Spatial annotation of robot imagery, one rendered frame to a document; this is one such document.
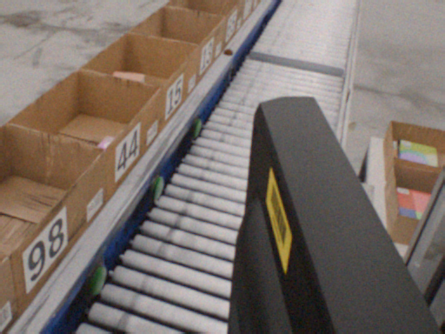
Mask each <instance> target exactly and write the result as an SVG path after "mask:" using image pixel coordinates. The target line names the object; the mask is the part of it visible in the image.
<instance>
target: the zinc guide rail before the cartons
mask: <svg viewBox="0 0 445 334"><path fill-rule="evenodd" d="M271 1H272V0H262V1H261V2H260V4H259V5H258V6H257V8H256V9H255V11H254V12H253V13H252V15H251V17H249V19H248V20H247V21H246V22H245V24H244V25H243V26H242V28H241V29H240V30H239V31H238V32H237V34H236V35H235V37H234V38H233V39H232V41H231V43H230V44H229V46H228V47H227V48H225V50H226V49H231V50H233V52H234V55H235V53H236V52H237V50H238V49H239V48H240V46H241V45H242V43H243V41H244V39H245V38H246V36H247V35H248V34H249V32H250V31H252V30H253V28H254V27H255V25H256V23H257V22H258V20H259V19H260V18H261V16H262V14H263V12H264V11H265V10H266V9H267V7H268V6H269V4H270V2H271ZM234 55H232V56H227V55H223V53H222V54H221V55H220V56H219V57H218V58H217V60H216V61H215V62H214V65H213V66H212V67H211V69H210V70H209V72H208V73H207V74H206V76H205V77H204V78H203V80H201V81H200V82H199V84H198V85H197V86H196V87H195V89H194V91H193V92H192V93H191V95H190V96H189V97H188V99H187V100H186V101H185V103H184V104H183V106H182V107H181V108H180V110H178V111H177V112H176V114H175V115H174V116H173V118H172V119H171V120H170V122H169V123H168V125H167V126H166V127H165V129H164V130H163V132H162V133H161V134H160V135H159V138H158V139H157V140H156V141H155V142H154V143H153V144H152V145H151V146H150V148H149V149H148V151H147V152H146V153H145V154H144V156H143V157H142V160H141V161H140V162H139V164H138V165H137V166H136V168H135V169H134V170H133V171H132V172H131V173H130V174H129V175H128V176H127V178H126V179H125V180H124V182H123V184H122V186H121V187H120V188H119V190H118V191H117V192H116V194H115V195H114V196H113V198H111V199H110V201H109V202H108V204H106V205H105V207H104V209H103V210H102V211H101V213H100V214H99V215H98V217H97V218H96V220H95V221H94V222H93V224H92V225H91V226H90V227H89V228H88V229H87V232H86V233H85V234H84V236H83V237H81V239H80V240H79V241H78V243H77V244H76V246H75V247H74V248H73V249H72V251H71V252H70V254H69V255H68V256H67V258H66V259H65V260H64V262H63V263H62V265H61V266H60V267H59V268H58V270H56V271H55V273H54V274H53V275H52V277H51V278H50V281H49V282H48V283H47V284H46V285H45V286H44V287H43V289H42V290H41V292H40V293H39V294H38V296H37V297H36V299H35V300H34V301H33V303H32V304H30V306H29V308H28V309H27V310H26V312H25V313H24V314H23V315H22V316H21V318H20V319H19V320H18V322H17V323H16V324H15V326H14V327H13V328H12V330H11V332H10V334H40V333H41V332H42V330H43V328H44V326H45V325H46V324H47V323H48V321H49V320H50V318H51V317H52V315H53V314H54V312H55V311H56V310H57V309H58V308H59V306H60V305H61V302H62V301H63V300H64V299H65V297H66V296H67V294H68V293H69V291H70V290H71V288H72V287H73V285H74V284H75V282H76V281H77V279H78V278H79V276H80V275H81V273H83V271H84V270H85V269H86V267H87V266H88V264H89V263H90V261H91V260H92V258H93V257H94V256H95V255H96V252H97V251H98V249H99V248H100V246H101V245H102V243H103V242H104V240H105V239H107V237H108V236H109V234H110V233H111V232H112V230H113V228H114V227H115V225H116V223H117V222H118V221H119V219H120V218H121V216H122V215H123V213H124V212H125V211H126V210H127V208H128V207H129V204H131V203H132V201H133V200H134V198H135V197H136V195H137V193H138V192H139V191H140V189H141V188H142V187H143V185H144V184H145V182H146V180H147V179H148V177H149V175H150V174H151V173H152V171H153V170H154V169H155V168H156V167H157V165H159V163H160V162H161V160H162V158H163V156H164V155H165V153H166V152H167V150H168V149H169V147H170V146H171V145H172V144H173V142H174V141H175V139H176V137H177V135H179V134H180V132H181V131H182V129H183V127H184V126H185V125H186V123H187V122H188V121H189V119H190V118H191V117H192V115H193V114H194V111H195V110H196V108H197V106H198V105H199V104H200V102H202V101H203V99H204V98H205V97H206V96H207V94H208V93H209V91H210V88H211V87H212V86H213V84H214V83H215V81H216V80H217V78H219V76H220V75H221V73H222V72H223V70H224V69H225V67H227V66H228V63H229V61H230V60H231V58H232V57H233V56H234Z"/></svg>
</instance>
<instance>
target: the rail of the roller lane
mask: <svg viewBox="0 0 445 334"><path fill-rule="evenodd" d="M361 14H362V0H357V1H356V7H355V15H354V17H355V18H354V21H353V22H354V23H353V26H352V27H353V29H352V32H351V33H352V35H351V36H350V37H351V39H350V41H351V43H349V44H350V46H349V48H350V49H348V52H349V53H348V54H347V55H348V57H347V59H348V60H347V61H346V64H347V66H345V68H346V70H345V71H344V72H345V73H346V74H347V75H346V78H345V79H344V84H343V85H342V87H343V90H342V96H341V99H342V101H340V105H341V107H339V111H340V113H339V114H338V117H339V119H338V120H337V123H336V124H337V127H335V131H336V134H335V136H336V137H337V139H338V141H339V143H340V145H341V146H342V148H343V150H344V149H345V144H346V137H347V128H348V122H349V114H350V106H351V98H352V90H353V82H354V74H355V59H356V52H357V44H358V36H359V29H360V21H361ZM349 89H351V94H350V97H349V99H348V102H347V105H346V96H347V93H348V90H349ZM345 105H346V109H345ZM344 109H345V112H344ZM344 152H345V150H344Z"/></svg>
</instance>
